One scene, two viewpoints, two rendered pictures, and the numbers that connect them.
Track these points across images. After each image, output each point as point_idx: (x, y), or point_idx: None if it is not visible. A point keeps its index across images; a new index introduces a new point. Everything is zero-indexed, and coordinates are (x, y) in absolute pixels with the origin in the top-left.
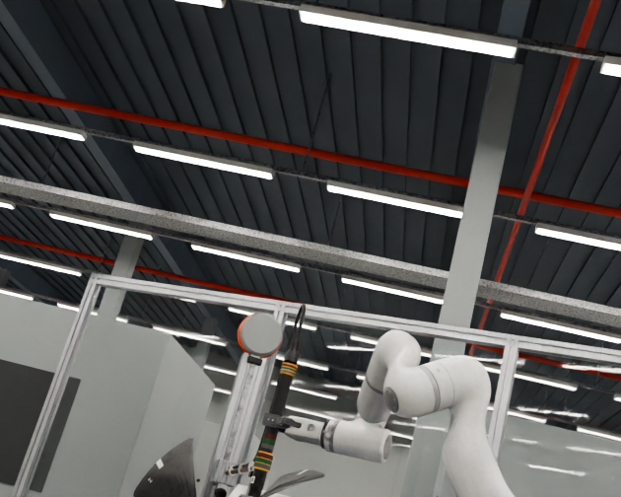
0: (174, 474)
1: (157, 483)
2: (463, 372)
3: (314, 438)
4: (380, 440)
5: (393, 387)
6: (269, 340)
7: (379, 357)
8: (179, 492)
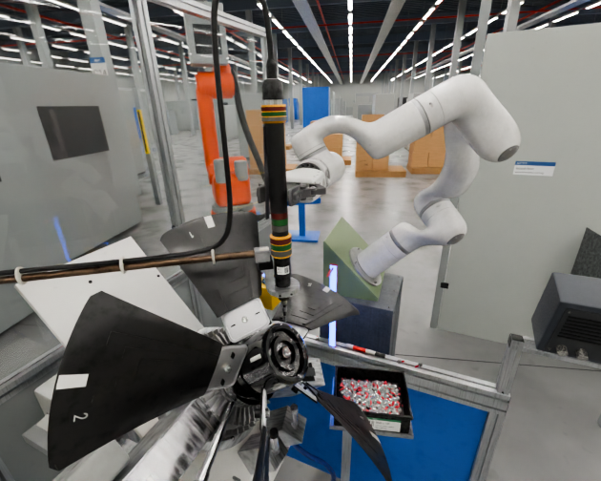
0: (148, 360)
1: (108, 403)
2: None
3: None
4: (344, 165)
5: (520, 144)
6: None
7: (471, 108)
8: (186, 365)
